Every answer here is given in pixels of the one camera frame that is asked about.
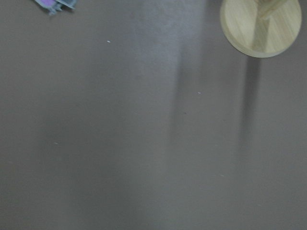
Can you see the wooden cup tree stand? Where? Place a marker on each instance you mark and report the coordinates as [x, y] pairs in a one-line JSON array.
[[261, 28]]

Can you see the purple cloth under grey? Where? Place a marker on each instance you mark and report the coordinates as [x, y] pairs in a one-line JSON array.
[[52, 6]]

